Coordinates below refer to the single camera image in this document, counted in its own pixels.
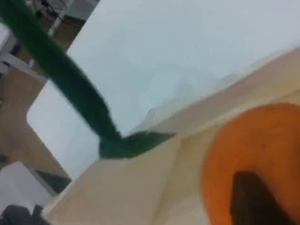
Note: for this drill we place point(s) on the white canvas bag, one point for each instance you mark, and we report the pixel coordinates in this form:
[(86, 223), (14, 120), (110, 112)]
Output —
[(140, 187)]

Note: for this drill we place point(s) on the orange fruit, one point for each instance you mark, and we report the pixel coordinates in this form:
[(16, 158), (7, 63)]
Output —
[(257, 140)]

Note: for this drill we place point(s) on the dark grey bundle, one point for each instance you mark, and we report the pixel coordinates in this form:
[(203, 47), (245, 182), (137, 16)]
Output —
[(14, 215)]

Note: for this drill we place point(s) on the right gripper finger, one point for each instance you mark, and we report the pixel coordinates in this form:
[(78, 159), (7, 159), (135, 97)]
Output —
[(250, 204)]

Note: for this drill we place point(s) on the small white side table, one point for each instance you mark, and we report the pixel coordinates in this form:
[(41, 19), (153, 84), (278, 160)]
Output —
[(18, 182)]

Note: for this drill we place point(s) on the white furniture frame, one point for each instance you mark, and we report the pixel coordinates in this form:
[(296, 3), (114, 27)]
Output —
[(14, 59)]

